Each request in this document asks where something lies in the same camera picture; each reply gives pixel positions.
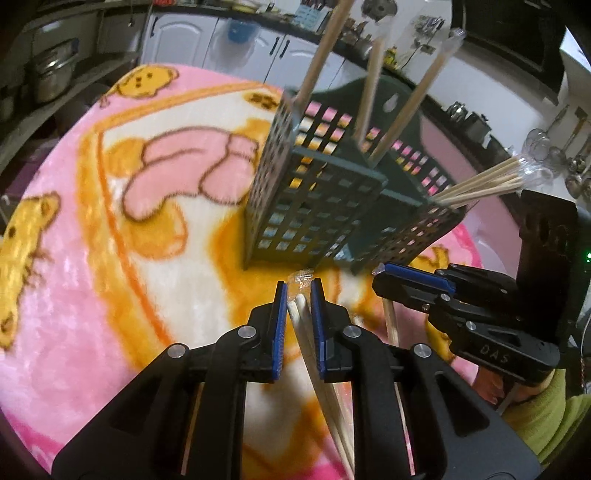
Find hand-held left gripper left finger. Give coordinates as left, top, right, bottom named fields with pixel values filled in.
left=51, top=279, right=289, bottom=480

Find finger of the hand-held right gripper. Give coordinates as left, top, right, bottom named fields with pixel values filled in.
left=383, top=262, right=522, bottom=317
left=372, top=272, right=562, bottom=385

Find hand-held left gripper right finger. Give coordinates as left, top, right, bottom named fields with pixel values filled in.
left=310, top=277, right=542, bottom=480

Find wooden chopsticks pair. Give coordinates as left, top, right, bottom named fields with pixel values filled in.
left=434, top=156, right=532, bottom=201
left=285, top=270, right=357, bottom=480
left=382, top=299, right=402, bottom=348
left=369, top=28, right=466, bottom=163
left=294, top=0, right=356, bottom=108
left=436, top=164, right=546, bottom=204
left=355, top=39, right=387, bottom=145
left=438, top=171, right=556, bottom=206

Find dark green perforated utensil holder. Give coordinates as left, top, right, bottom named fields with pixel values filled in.
left=243, top=76, right=468, bottom=278

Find person's right forearm green sleeve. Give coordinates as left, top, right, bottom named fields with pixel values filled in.
left=501, top=368, right=583, bottom=468

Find person's right hand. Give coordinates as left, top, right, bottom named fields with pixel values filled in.
left=473, top=362, right=516, bottom=409

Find hanging steel ladle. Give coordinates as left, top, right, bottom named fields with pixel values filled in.
left=564, top=137, right=591, bottom=200

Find steel canister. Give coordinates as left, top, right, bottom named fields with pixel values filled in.
left=464, top=111, right=491, bottom=135

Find pink printed bear blanket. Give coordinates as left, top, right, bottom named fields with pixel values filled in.
left=0, top=65, right=509, bottom=480

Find black range hood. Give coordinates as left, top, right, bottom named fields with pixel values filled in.
left=451, top=0, right=570, bottom=108

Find black kitchen countertop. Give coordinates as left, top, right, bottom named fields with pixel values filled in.
left=152, top=0, right=548, bottom=197

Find hanging steel pot lid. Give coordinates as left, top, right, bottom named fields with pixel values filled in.
left=362, top=0, right=399, bottom=20

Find light blue knife block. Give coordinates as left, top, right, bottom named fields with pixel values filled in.
left=295, top=2, right=331, bottom=29

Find blue plastic bag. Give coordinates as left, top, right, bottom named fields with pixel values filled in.
left=228, top=18, right=260, bottom=43

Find white kitchen cabinets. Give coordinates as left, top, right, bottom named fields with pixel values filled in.
left=139, top=11, right=334, bottom=91

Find metal shelf rack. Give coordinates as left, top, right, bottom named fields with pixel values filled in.
left=0, top=0, right=149, bottom=176

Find steel pot on shelf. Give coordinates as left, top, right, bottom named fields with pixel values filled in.
left=28, top=39, right=78, bottom=105

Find steel wire strainer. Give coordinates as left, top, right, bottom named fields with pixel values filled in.
left=523, top=128, right=556, bottom=161

